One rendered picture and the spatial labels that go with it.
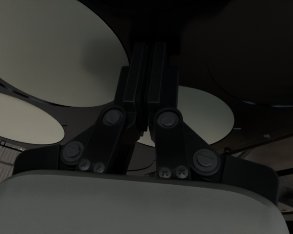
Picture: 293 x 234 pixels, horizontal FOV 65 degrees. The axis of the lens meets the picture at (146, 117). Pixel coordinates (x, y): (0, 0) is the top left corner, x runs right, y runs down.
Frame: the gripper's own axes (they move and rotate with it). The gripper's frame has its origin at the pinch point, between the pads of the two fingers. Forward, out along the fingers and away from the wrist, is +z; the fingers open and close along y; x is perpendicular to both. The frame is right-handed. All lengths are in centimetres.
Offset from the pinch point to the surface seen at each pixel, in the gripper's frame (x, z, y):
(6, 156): -164, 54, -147
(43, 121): -7.7, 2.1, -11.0
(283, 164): -19.0, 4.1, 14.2
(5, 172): -167, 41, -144
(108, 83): -2.0, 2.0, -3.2
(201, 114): -5.6, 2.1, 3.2
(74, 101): -4.3, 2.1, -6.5
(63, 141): -11.9, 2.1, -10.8
